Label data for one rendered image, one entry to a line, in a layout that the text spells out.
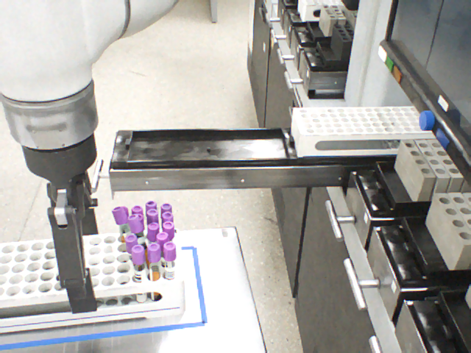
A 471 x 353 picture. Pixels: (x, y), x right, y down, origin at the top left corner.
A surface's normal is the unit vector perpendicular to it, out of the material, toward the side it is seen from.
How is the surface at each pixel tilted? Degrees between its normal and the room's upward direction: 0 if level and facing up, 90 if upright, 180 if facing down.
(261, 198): 0
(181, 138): 0
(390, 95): 90
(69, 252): 73
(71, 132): 90
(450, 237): 90
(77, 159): 90
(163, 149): 0
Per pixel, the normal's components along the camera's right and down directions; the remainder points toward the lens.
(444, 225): -1.00, 0.01
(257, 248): 0.02, -0.80
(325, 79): 0.06, 0.59
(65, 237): 0.15, 0.33
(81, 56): 0.90, 0.32
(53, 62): 0.51, 0.59
